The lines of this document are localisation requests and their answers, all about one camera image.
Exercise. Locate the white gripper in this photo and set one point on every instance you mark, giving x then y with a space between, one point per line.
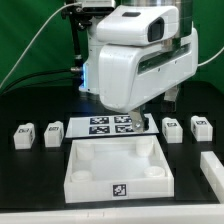
126 82

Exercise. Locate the white square table top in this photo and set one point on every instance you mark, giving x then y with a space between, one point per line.
117 169

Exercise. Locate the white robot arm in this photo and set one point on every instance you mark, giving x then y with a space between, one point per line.
135 23

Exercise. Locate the white sheet with markers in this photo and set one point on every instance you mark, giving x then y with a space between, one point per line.
97 126

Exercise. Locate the white obstacle fixture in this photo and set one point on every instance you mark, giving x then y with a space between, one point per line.
213 170

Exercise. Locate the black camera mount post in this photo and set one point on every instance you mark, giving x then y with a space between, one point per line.
77 20

